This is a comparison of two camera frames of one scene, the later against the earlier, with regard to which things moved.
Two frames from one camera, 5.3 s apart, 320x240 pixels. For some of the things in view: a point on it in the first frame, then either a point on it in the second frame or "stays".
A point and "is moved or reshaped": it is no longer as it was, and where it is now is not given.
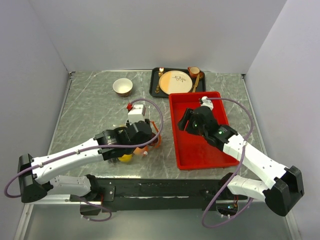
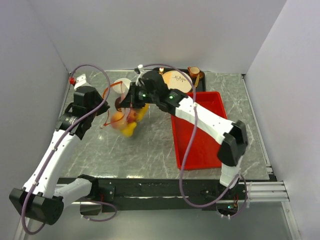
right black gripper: (188, 115) -> (130, 98)
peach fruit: (139, 151) -> (118, 120)
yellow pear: (126, 158) is moved or reshaped
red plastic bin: (193, 151) stays
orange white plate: (175, 81) stays
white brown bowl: (123, 87) stays
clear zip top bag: (142, 152) -> (112, 96)
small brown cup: (194, 71) stays
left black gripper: (149, 137) -> (97, 95)
